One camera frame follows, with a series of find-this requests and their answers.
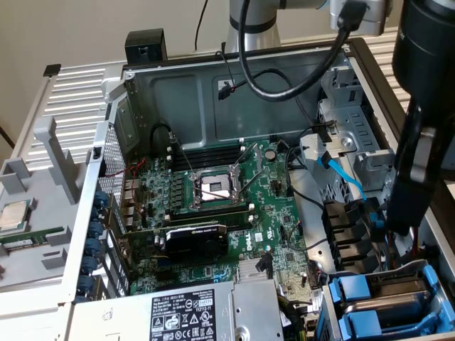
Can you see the green RAM stick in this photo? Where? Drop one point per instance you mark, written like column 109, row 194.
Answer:
column 32, row 238

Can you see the grey power supply unit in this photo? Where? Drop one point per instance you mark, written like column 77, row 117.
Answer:
column 142, row 312

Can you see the grey plastic parts rack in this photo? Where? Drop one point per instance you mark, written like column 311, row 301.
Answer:
column 53, row 213

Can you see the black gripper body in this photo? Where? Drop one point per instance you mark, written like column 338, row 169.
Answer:
column 426, row 53

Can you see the grey metal disk bay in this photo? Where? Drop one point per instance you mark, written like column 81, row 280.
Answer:
column 444, row 295

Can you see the black graphics card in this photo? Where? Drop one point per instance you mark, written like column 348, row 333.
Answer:
column 195, row 243

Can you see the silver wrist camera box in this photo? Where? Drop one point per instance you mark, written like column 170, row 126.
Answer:
column 376, row 16

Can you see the green motherboard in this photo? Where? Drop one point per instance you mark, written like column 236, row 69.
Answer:
column 270, row 220

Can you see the silver CPU chip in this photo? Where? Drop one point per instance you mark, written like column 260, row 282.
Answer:
column 13, row 216

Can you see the round coin battery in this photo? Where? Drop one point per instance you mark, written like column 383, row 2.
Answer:
column 271, row 154

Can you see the metal drive cage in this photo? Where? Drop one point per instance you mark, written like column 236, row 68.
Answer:
column 355, row 120

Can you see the blue plastic disk carrier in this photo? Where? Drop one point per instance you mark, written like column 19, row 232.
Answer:
column 359, row 323

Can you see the dark blue slot latch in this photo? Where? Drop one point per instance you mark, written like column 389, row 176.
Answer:
column 94, row 247
column 101, row 197
column 86, row 285
column 89, row 265
column 96, row 229

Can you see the hard disk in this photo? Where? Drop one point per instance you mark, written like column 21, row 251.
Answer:
column 391, row 284

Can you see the open grey PC case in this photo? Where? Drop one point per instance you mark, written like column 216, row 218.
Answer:
column 185, row 103

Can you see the metal socket cover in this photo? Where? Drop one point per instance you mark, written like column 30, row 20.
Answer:
column 257, row 156

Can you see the CPU socket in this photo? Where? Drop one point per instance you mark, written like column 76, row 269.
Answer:
column 213, row 186

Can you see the black box clamp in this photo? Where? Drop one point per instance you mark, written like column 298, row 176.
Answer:
column 145, row 44

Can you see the black plastic guide block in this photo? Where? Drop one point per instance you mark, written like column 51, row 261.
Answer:
column 341, row 227

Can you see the black RAM slot bank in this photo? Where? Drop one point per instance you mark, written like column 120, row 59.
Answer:
column 209, row 156
column 209, row 215

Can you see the silver finned heatsink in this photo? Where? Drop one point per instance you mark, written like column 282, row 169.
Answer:
column 247, row 270

